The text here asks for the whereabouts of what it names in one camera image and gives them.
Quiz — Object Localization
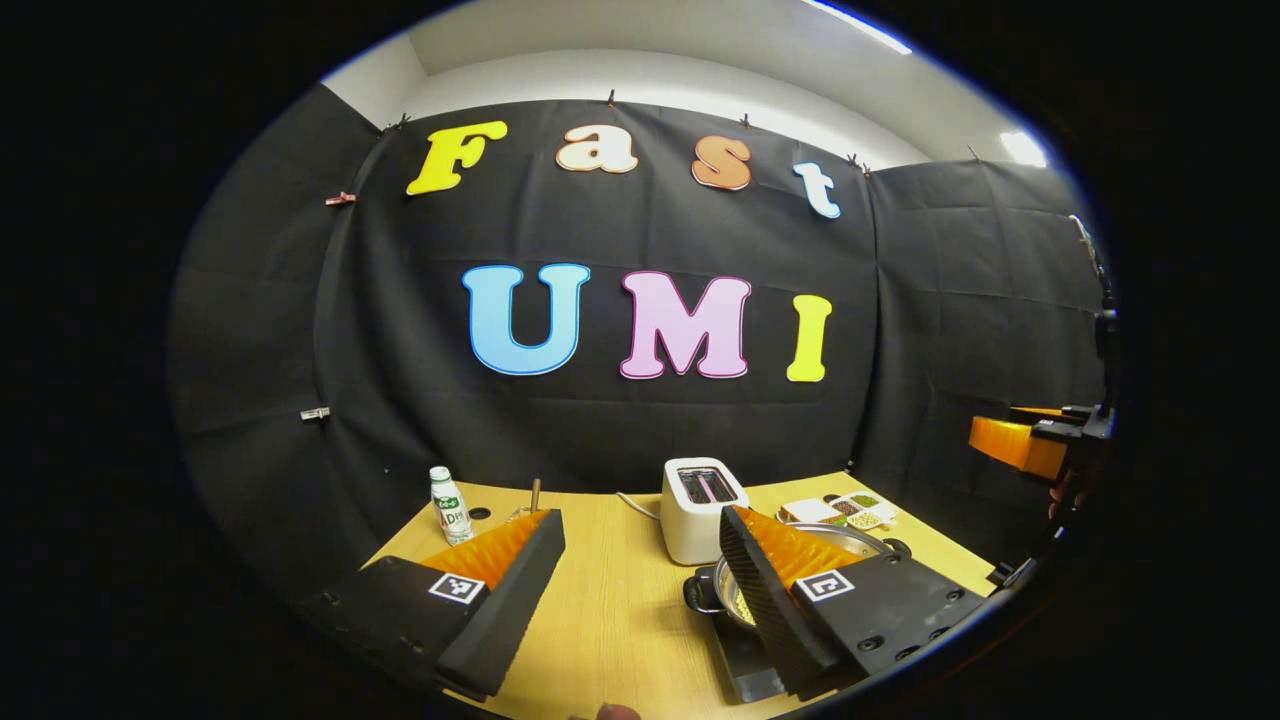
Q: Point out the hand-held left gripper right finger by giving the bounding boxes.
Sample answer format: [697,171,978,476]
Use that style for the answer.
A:
[716,504,993,701]

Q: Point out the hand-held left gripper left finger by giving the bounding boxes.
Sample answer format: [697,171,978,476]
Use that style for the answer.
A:
[298,507,568,703]

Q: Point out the black induction cooktop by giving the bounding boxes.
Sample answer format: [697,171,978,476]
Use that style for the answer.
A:
[712,610,791,704]

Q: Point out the steel pot with black handles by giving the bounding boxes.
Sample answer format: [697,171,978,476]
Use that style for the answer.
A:
[683,522,913,633]

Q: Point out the white bread sandwich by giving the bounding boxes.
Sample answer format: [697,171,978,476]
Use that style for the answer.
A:
[778,498,849,528]

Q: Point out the white drink bottle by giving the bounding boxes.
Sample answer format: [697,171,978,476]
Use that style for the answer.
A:
[429,466,475,547]

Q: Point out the white toaster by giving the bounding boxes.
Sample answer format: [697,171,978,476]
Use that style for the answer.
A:
[660,457,750,567]

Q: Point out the patterned small plate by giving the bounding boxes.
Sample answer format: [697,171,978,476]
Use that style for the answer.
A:
[825,490,899,532]

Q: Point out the small ceiling light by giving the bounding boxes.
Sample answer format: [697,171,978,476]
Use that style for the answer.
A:
[1000,130,1049,169]

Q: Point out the black backdrop cloth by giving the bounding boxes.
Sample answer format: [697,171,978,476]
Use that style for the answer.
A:
[168,85,1116,601]

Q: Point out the long ceiling light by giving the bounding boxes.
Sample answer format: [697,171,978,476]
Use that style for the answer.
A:
[800,0,913,56]

